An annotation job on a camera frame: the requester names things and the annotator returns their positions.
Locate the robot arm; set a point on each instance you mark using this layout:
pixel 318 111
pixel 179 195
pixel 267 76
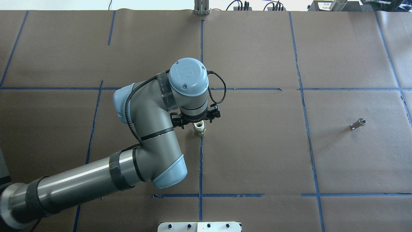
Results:
pixel 151 109

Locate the aluminium profile post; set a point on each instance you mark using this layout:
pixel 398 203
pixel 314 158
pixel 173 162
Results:
pixel 201 7

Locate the PPR valve with white ends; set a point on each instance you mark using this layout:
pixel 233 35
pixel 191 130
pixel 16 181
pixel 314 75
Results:
pixel 199 128

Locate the grey equipment box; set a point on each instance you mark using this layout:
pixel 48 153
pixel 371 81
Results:
pixel 360 5

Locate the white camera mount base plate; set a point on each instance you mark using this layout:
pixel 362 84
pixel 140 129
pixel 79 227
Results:
pixel 225 226

